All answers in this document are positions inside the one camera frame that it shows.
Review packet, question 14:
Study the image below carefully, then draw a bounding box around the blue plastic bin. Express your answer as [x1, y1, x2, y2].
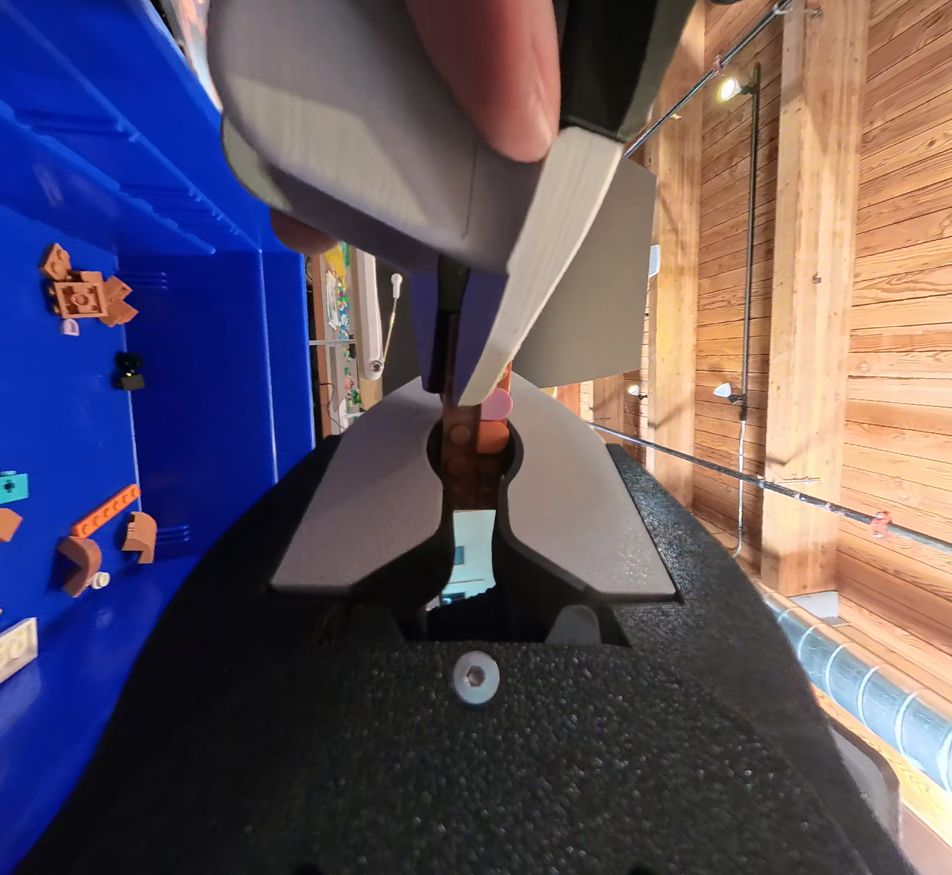
[0, 0, 317, 875]

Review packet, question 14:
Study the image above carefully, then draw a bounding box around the person's left hand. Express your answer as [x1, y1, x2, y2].
[89, 0, 564, 256]

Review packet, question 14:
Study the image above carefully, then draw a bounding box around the brick chunk with coloured studs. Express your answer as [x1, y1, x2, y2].
[442, 362, 514, 511]

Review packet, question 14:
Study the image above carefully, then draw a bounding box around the black plywood-edged panel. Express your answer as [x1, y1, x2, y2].
[379, 157, 659, 388]

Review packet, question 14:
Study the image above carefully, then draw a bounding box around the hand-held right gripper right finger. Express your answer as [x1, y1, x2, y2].
[494, 373, 678, 601]

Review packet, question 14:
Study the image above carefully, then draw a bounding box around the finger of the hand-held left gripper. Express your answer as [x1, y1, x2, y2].
[408, 266, 456, 394]
[455, 125, 626, 407]

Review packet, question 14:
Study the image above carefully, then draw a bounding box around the pile of loose toy bricks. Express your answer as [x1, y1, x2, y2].
[0, 243, 161, 683]

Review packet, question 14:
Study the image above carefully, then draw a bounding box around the silver air duct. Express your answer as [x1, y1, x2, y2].
[755, 581, 952, 794]

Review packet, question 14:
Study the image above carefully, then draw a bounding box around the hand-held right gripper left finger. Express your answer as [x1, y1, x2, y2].
[269, 376, 456, 593]

